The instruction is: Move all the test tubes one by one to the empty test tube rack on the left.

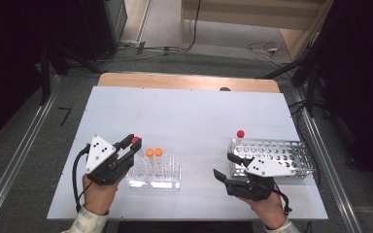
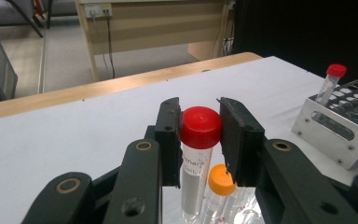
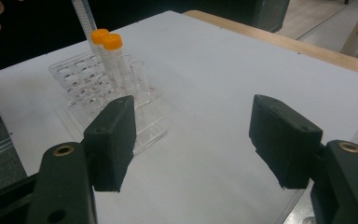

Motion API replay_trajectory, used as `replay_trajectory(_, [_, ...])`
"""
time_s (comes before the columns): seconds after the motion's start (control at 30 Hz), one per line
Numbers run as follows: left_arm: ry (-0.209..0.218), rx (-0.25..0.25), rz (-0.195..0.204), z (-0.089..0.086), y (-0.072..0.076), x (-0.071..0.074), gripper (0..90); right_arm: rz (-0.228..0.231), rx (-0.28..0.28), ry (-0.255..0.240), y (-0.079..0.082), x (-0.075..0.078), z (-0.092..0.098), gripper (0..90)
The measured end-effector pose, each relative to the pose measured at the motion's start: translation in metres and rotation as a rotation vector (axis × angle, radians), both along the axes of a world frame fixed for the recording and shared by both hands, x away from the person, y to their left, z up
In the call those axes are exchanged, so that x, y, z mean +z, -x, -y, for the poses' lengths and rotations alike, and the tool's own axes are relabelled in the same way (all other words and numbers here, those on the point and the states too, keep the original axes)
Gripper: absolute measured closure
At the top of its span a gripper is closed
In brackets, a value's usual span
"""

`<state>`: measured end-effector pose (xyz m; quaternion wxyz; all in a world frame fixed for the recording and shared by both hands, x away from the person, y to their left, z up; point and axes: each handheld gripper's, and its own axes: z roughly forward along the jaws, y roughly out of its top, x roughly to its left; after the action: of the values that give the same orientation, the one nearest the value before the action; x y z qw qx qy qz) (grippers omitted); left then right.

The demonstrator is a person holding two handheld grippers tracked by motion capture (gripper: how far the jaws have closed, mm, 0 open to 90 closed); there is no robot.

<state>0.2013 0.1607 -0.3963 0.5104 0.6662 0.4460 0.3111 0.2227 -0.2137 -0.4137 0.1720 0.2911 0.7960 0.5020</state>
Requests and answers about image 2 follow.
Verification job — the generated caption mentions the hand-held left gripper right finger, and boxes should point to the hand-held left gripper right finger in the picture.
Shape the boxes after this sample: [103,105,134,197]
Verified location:
[216,96,268,189]

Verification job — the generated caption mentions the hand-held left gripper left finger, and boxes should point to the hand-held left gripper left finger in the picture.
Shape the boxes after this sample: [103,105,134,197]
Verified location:
[153,96,184,189]

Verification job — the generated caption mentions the red-capped test tube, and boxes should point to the red-capped test tube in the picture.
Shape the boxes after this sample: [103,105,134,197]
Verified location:
[179,105,224,222]
[314,63,349,107]

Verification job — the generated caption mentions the orange-capped test tube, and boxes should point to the orange-capped test tube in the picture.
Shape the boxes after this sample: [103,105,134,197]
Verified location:
[202,163,238,224]

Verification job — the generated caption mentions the clear plastic tube rack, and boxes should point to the clear plastic tube rack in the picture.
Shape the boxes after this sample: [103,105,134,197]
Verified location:
[160,186,266,224]

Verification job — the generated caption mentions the perforated metal tube rack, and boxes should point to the perforated metal tube rack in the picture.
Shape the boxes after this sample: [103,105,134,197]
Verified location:
[291,72,358,172]

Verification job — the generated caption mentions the wooden table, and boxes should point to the wooden table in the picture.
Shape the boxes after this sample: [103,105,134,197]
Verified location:
[0,51,264,123]

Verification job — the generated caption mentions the white table board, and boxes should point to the white table board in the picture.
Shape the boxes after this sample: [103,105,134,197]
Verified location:
[0,55,358,224]

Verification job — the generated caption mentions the light wooden desk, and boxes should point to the light wooden desk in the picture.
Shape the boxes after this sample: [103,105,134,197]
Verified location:
[74,0,237,82]

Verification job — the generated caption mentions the dark curtain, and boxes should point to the dark curtain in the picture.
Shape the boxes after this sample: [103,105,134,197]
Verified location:
[232,0,358,86]

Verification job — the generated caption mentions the white power outlet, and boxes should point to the white power outlet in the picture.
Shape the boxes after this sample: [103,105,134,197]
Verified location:
[84,2,114,19]

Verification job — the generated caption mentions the black tripod legs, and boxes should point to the black tripod legs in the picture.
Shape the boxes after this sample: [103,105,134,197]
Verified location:
[5,0,54,39]

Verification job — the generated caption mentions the black hanging cable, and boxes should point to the black hanging cable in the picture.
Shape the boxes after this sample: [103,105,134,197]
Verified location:
[104,11,117,79]

